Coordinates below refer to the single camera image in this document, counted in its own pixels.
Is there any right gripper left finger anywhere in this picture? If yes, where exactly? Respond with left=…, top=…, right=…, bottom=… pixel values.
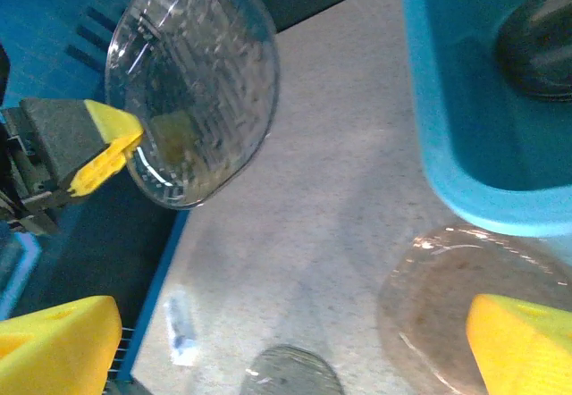
left=0, top=295, right=122, bottom=395

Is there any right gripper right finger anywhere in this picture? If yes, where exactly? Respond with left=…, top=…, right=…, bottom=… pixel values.
left=465, top=293, right=572, bottom=395

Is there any brown translucent plate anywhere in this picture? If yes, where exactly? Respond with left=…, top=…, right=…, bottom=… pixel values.
left=494, top=0, right=572, bottom=103
left=377, top=223, right=572, bottom=395

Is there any grey translucent plate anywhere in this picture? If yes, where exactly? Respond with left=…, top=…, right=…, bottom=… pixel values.
left=105, top=0, right=282, bottom=211
left=240, top=344, right=345, bottom=395

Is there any blue plastic bin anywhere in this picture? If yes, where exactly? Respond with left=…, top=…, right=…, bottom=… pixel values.
left=396, top=0, right=572, bottom=239

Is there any small clear plastic piece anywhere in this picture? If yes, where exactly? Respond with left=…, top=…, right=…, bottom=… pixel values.
left=164, top=294, right=198, bottom=367

